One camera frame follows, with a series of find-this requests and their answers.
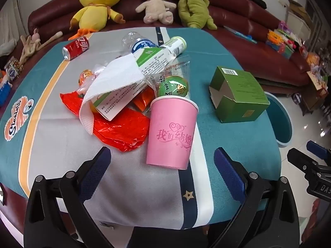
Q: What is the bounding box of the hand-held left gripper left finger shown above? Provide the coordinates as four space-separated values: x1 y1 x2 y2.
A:
24 146 114 248

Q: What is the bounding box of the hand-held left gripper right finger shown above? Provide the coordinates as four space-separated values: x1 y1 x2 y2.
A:
209 147 300 248

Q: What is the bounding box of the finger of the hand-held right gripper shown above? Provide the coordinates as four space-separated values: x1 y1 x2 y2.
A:
287 148 320 179
307 140 331 161

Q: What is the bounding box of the blue plastic bin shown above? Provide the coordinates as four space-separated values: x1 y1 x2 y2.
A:
264 92 294 148

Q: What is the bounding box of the red plastic wrapper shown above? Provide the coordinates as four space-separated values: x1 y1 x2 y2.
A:
60 90 151 151

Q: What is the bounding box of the pink paper cup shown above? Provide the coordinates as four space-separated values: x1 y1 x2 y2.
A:
146 96 199 170

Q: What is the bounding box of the green cardboard box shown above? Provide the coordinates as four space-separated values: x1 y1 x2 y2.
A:
209 66 271 123

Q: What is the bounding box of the white paper towel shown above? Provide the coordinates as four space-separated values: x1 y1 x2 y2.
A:
79 54 145 136

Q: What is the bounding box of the clear bag of green snack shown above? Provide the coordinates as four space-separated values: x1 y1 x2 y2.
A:
145 54 193 104

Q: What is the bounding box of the white and green carton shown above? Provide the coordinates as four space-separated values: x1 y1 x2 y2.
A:
92 47 179 121

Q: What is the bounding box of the red soda can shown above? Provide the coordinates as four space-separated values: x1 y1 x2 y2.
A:
62 37 90 61

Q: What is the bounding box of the clear plastic bottle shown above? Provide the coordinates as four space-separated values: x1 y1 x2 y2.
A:
121 32 158 57

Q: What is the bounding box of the white can with green lid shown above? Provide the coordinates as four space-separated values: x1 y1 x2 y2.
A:
159 37 187 57

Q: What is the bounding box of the teal and grey tablecloth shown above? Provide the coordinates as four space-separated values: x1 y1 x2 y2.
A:
0 27 282 230

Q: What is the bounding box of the wooden side cabinet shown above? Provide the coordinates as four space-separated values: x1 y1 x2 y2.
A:
301 71 329 114

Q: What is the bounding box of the orange snack packet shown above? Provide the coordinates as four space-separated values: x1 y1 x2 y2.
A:
78 68 104 96

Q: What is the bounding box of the pile of colourful toys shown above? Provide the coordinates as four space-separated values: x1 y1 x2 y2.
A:
266 21 308 60

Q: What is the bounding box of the blue packet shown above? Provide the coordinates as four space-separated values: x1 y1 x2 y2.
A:
0 80 12 106

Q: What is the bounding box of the white cabinet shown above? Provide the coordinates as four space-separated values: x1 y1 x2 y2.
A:
287 13 311 39

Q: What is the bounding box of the colourful candy bag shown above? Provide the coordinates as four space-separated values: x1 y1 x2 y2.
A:
4 57 23 82

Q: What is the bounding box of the thin blue book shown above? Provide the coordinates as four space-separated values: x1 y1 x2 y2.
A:
224 26 258 44

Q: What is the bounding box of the beige rabbit plush toy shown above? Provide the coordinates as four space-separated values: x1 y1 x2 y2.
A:
19 28 64 65

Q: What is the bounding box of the white cloth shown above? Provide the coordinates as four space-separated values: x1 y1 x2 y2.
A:
0 39 16 57

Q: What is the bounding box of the dark red leather sofa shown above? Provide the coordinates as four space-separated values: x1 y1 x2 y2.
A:
27 0 318 93

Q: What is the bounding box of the yellow chick plush toy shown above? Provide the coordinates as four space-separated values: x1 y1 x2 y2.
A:
68 0 126 40

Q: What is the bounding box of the green dinosaur plush toy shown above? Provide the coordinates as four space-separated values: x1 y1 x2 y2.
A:
174 0 218 30

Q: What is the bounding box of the beige lamb plush toy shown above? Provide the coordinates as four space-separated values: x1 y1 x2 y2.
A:
136 0 177 26

